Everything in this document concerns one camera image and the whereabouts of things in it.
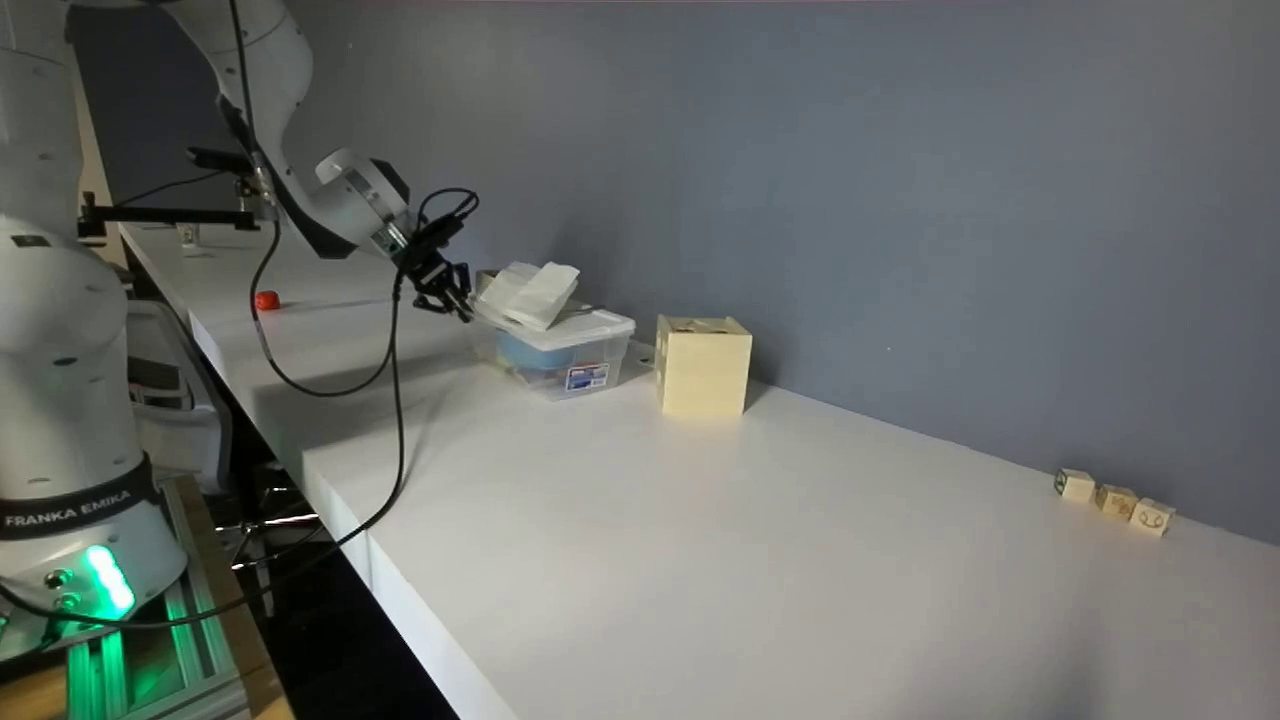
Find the small wooden letter block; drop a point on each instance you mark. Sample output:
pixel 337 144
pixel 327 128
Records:
pixel 1118 502
pixel 1155 518
pixel 1076 486

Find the black camera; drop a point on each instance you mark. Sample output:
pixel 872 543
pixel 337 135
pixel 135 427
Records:
pixel 213 159

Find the small red object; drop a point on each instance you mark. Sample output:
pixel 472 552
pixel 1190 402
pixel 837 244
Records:
pixel 265 303

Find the clear lunchbox with white lid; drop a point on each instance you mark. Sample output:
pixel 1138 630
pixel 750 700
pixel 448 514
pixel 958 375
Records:
pixel 568 353

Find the aluminium base frame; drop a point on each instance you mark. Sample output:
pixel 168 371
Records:
pixel 146 664

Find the wooden shape sorter cube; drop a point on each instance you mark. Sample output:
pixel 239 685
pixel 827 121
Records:
pixel 700 371

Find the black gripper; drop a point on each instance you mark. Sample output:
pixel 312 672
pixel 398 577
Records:
pixel 434 243

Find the black stand bar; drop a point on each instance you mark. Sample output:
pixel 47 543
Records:
pixel 161 212

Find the grey equipment box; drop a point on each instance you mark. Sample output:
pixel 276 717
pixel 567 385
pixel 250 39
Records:
pixel 167 385

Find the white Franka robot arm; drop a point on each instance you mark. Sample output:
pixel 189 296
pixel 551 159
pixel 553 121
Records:
pixel 53 375

